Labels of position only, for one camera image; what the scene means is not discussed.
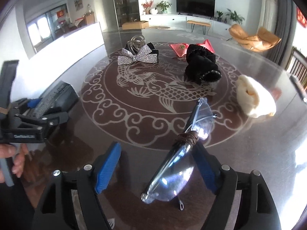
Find clear hair claw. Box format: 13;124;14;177
127;35;146;53

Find red wall hanging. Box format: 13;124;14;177
296;7;307;27

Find white television cabinet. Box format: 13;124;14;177
140;14;234;39

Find wooden bench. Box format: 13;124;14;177
187;20;211;33

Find brown cardboard box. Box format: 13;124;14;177
122;21;149;30

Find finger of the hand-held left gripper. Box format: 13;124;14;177
11;98;41;112
16;111;69;135

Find person's left hand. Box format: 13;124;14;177
0;144;30;185

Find large leafy potted plant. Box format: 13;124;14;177
225;8;245;25

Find person's left forearm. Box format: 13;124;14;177
0;170;36;230

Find dark patterned desktop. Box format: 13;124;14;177
0;27;307;230

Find black cardboard box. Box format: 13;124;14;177
31;81;79;122

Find orange lounge chair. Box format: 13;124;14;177
228;24;281;53

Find black fuzzy glove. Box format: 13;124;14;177
185;44;222;85

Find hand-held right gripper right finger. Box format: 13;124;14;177
192;140;282;230

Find grey curtain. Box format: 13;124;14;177
270;0;298;65

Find dark display cabinet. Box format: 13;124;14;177
111;0;140;28

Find silver sequin bow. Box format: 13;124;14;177
117;43;159;65

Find red flower arrangement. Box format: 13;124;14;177
141;0;154;15

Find cream knit glove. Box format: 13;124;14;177
235;75;277;118

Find black television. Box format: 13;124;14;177
176;0;215;18

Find clear safety glasses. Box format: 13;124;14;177
141;98;217;211

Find wooden dining chair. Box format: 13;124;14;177
286;48;307;89

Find brown cord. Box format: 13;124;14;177
176;134;199;147

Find bushy green potted plant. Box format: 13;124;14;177
155;1;172;14

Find red packet with gold emblem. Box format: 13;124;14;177
170;43;190;58

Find plain red packet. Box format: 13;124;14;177
195;40;214;53

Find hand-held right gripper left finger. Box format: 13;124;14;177
32;142;121;230

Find white standing air conditioner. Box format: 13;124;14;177
261;0;278;39

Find wooden side cabinet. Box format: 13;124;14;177
75;12;94;27

